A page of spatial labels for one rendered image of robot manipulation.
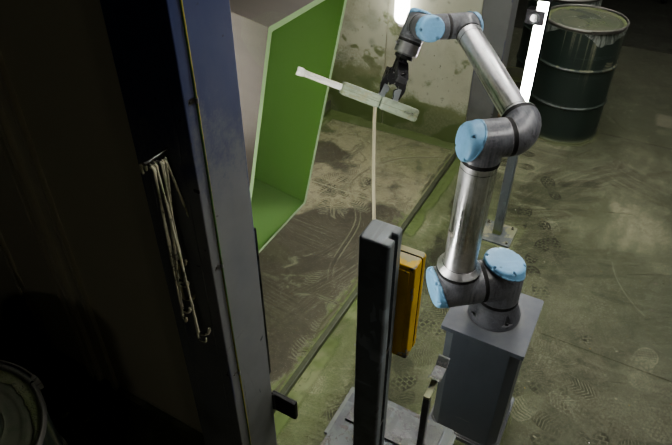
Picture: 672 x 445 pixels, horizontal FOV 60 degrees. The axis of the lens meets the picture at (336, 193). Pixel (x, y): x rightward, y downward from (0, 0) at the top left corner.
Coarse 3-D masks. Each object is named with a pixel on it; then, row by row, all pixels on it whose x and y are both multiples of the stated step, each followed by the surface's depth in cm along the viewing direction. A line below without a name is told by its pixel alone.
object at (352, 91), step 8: (296, 72) 209; (304, 72) 210; (320, 80) 211; (328, 80) 212; (336, 88) 213; (344, 88) 212; (352, 88) 213; (360, 88) 213; (352, 96) 213; (360, 96) 214; (368, 96) 214; (376, 96) 214; (368, 104) 216; (376, 104) 215; (384, 104) 216; (392, 104) 216; (400, 104) 216; (392, 112) 217; (400, 112) 217; (408, 112) 216; (416, 112) 218
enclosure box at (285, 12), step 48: (240, 0) 195; (288, 0) 202; (336, 0) 235; (240, 48) 193; (288, 48) 258; (336, 48) 246; (240, 96) 205; (288, 96) 272; (288, 144) 288; (288, 192) 306
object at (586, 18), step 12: (552, 12) 424; (564, 12) 425; (576, 12) 425; (588, 12) 426; (600, 12) 424; (564, 24) 405; (576, 24) 405; (588, 24) 405; (600, 24) 405; (612, 24) 405; (624, 24) 404
